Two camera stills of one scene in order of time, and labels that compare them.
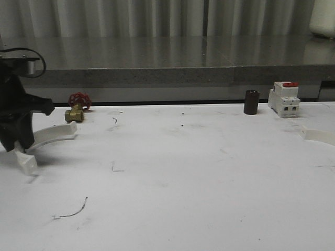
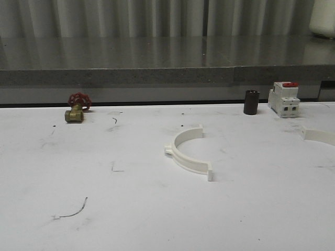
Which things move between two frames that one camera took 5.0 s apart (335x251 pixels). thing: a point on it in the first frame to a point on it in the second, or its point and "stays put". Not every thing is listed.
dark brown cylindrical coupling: [251, 102] stays put
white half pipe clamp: [325, 136] stays put
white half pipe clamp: [28, 161] to [190, 163]
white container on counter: [322, 20] stays put
